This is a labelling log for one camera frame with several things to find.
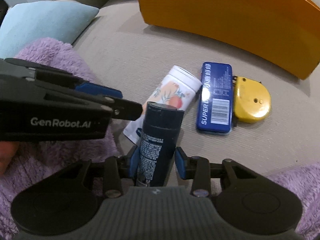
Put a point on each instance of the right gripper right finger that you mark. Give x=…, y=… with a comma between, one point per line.
x=194, y=168

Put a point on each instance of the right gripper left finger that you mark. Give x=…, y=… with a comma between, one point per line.
x=118, y=168

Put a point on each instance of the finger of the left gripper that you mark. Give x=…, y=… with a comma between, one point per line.
x=111, y=107
x=95, y=89

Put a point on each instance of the left hand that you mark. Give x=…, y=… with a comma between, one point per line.
x=7, y=152

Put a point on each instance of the purple fluffy blanket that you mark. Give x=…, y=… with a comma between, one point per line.
x=35, y=161

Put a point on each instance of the white floral can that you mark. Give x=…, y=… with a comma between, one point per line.
x=177, y=89

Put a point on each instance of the blue tin case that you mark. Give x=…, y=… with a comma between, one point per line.
x=215, y=108

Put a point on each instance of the light blue cushion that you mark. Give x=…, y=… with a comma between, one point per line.
x=62, y=20

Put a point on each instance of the yellow tape measure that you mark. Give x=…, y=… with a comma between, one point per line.
x=252, y=100

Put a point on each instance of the orange cardboard box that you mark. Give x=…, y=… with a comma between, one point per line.
x=284, y=32

